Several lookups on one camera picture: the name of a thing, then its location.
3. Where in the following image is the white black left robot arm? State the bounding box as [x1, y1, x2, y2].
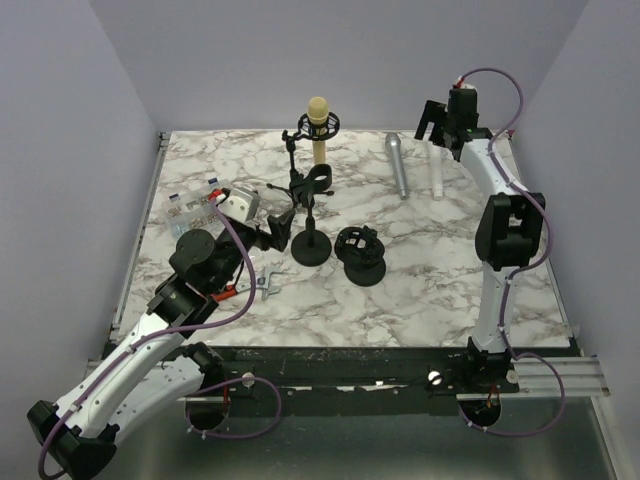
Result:
[27, 208, 295, 479]

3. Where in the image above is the black round-base clip stand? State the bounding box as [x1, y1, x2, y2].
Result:
[289, 164, 332, 267]

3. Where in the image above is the beige microphone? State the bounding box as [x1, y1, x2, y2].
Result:
[307, 96, 330, 165]

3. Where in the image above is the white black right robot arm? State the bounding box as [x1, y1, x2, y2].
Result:
[415, 86, 545, 392]

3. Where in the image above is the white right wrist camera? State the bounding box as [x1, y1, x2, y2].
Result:
[453, 77, 476, 90]

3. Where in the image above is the white microphone silver mesh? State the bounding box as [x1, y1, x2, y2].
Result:
[429, 143, 444, 200]

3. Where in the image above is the silver grey microphone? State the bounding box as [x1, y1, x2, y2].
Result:
[385, 132, 409, 200]

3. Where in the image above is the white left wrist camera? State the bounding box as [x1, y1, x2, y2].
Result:
[218, 187, 260, 224]

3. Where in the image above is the black tripod shock mount stand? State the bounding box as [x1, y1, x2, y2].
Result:
[265, 110, 341, 239]

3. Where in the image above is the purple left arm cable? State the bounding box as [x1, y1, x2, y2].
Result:
[37, 191, 257, 477]

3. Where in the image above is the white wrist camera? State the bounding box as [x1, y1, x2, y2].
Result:
[453, 77, 476, 90]
[218, 187, 260, 224]

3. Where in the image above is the orange handled adjustable wrench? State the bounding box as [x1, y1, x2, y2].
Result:
[211, 267, 282, 302]

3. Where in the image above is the black front mounting rail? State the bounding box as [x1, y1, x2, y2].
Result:
[102, 342, 584, 419]

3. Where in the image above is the black shock mount round stand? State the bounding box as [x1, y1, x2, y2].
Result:
[334, 226, 386, 287]

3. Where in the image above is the clear plastic screw box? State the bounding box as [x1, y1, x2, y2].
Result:
[161, 177, 230, 240]

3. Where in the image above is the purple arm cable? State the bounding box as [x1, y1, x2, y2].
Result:
[37, 191, 257, 477]
[455, 67, 568, 437]

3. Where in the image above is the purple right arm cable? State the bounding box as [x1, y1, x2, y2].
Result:
[455, 67, 568, 437]

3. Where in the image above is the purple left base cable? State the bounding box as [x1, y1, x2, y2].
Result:
[185, 374, 284, 441]

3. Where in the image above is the aluminium extrusion rail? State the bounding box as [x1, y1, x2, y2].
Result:
[447, 357, 610, 401]

